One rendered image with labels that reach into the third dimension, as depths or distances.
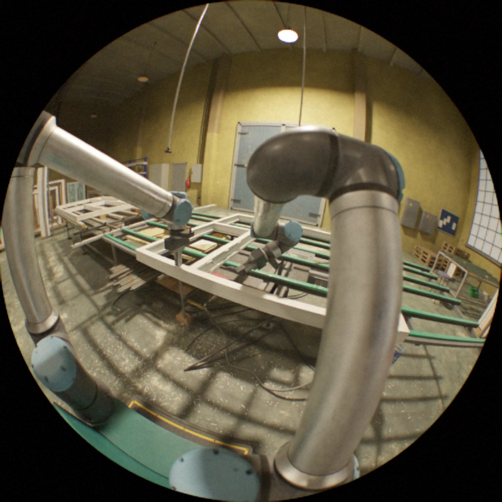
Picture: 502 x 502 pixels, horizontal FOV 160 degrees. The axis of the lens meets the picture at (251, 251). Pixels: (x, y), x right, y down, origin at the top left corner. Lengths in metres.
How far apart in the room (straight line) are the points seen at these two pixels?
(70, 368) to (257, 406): 1.20
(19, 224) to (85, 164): 0.25
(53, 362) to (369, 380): 0.64
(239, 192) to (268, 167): 7.59
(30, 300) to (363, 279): 0.74
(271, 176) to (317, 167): 0.07
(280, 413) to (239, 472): 1.12
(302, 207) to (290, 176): 6.89
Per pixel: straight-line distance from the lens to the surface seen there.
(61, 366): 0.57
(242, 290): 0.74
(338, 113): 7.91
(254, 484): 0.37
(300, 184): 0.27
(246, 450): 1.05
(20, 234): 0.59
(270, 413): 1.44
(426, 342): 1.10
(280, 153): 0.26
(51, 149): 0.46
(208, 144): 8.52
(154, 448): 0.67
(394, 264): 0.23
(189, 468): 0.38
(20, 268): 0.62
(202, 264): 0.93
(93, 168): 0.47
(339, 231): 0.24
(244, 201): 7.78
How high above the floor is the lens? 1.36
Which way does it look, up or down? 22 degrees down
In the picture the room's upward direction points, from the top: 7 degrees clockwise
